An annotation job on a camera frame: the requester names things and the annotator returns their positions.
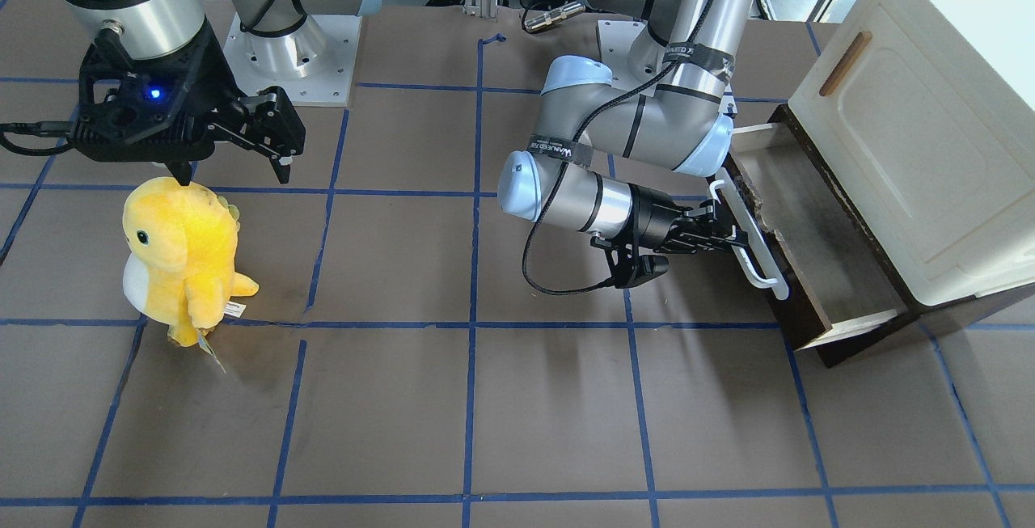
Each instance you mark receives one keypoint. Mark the wooden drawer with white handle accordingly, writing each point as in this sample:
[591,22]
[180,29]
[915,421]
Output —
[836,288]

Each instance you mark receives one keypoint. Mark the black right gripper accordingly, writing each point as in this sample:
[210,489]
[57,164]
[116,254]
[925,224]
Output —
[212,75]

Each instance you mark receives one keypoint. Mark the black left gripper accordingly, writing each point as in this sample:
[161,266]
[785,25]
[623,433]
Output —
[653,215]

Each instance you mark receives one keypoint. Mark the yellow plush dinosaur toy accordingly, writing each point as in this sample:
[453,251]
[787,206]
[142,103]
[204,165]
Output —
[181,271]

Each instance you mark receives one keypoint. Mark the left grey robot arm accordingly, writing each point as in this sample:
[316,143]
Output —
[679,126]

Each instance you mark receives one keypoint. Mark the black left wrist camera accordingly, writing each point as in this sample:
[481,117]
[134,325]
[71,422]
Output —
[628,268]

